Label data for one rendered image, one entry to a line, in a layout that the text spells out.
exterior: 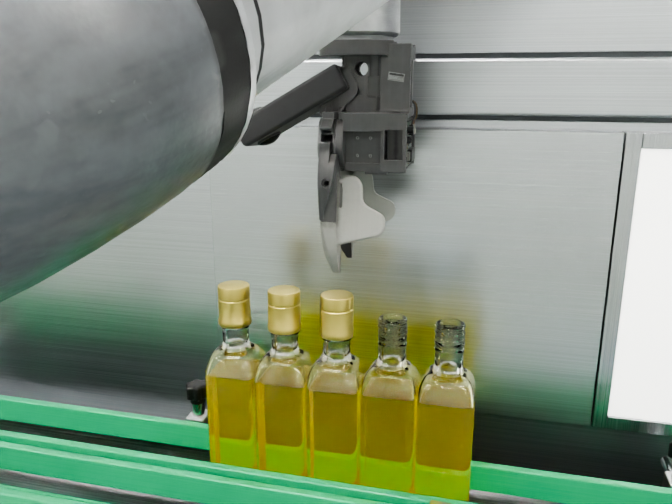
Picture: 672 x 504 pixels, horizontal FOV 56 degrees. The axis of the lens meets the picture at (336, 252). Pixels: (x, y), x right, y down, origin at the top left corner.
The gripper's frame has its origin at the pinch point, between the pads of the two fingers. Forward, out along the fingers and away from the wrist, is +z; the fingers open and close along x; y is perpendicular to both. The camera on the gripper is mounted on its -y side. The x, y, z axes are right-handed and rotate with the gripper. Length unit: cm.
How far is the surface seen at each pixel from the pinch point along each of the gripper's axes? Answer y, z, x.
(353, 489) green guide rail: 2.7, 24.2, -3.9
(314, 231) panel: -5.5, 1.1, 12.4
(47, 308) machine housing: -47, 16, 16
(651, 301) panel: 32.6, 6.8, 11.9
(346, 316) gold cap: 1.3, 6.3, -1.1
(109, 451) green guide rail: -25.7, 24.2, -3.3
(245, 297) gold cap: -9.8, 5.6, 0.0
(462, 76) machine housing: 11.1, -16.9, 12.8
